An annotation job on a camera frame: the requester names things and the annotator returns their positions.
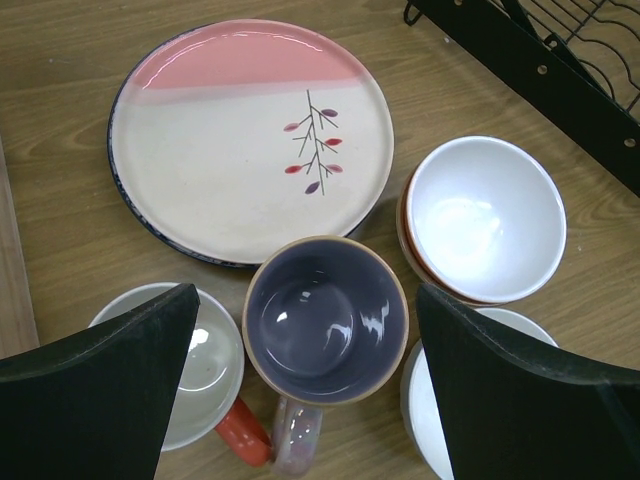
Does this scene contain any black wire dish rack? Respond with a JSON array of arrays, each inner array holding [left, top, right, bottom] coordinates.
[[403, 1, 639, 193]]

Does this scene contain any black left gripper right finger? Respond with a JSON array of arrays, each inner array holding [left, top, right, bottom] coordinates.
[[416, 284, 639, 479]]

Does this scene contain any white orange bowl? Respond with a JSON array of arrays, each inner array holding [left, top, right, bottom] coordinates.
[[404, 135, 568, 304]]

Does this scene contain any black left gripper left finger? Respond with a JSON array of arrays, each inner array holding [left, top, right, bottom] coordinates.
[[1, 283, 199, 479]]

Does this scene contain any wooden clothes rack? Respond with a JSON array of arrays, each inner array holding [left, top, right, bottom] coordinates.
[[1, 150, 40, 358]]

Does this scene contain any plain white bowl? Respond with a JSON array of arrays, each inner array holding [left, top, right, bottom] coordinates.
[[400, 307, 558, 479]]

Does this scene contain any pink mug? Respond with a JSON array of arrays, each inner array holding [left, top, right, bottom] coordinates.
[[241, 235, 409, 478]]

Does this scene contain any blue white floral plate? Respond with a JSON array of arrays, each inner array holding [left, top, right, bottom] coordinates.
[[105, 24, 371, 270]]

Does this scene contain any pink white plate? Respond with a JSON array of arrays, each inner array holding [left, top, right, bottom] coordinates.
[[108, 18, 396, 265]]

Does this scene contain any orange mug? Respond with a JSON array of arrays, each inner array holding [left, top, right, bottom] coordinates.
[[87, 282, 274, 469]]

